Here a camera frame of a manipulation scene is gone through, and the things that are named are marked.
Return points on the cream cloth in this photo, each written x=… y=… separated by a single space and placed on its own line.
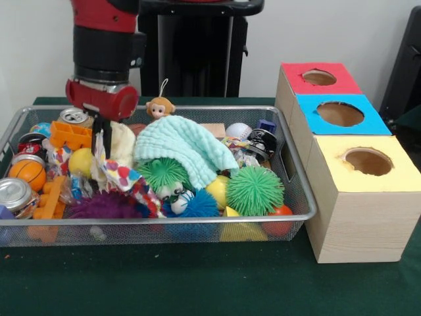
x=123 y=141

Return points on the brown monkey plush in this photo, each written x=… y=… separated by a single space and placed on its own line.
x=160 y=106

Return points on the mint green cloth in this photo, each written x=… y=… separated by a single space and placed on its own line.
x=187 y=145

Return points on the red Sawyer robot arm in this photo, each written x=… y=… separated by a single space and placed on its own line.
x=105 y=46

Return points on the silver tin can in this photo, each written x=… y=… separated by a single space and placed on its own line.
x=14 y=194

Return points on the orange plastic toy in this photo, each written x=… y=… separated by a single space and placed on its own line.
x=69 y=135

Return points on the black upright panel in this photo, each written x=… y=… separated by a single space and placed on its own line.
x=409 y=66

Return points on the wooden box with three holes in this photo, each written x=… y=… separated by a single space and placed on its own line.
x=355 y=224

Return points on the side table with green cloth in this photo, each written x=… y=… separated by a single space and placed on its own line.
x=411 y=122

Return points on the dark green tablecloth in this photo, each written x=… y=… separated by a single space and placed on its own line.
x=197 y=283

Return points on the yellow ball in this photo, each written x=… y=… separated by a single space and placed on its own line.
x=80 y=162

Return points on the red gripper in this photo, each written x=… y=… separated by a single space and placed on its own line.
x=105 y=100

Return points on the green spiky ball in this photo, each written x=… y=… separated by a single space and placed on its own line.
x=161 y=174
x=255 y=191

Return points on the polka dot cloth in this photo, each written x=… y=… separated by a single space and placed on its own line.
x=125 y=178

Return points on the small orange basketball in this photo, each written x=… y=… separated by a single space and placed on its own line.
x=27 y=174

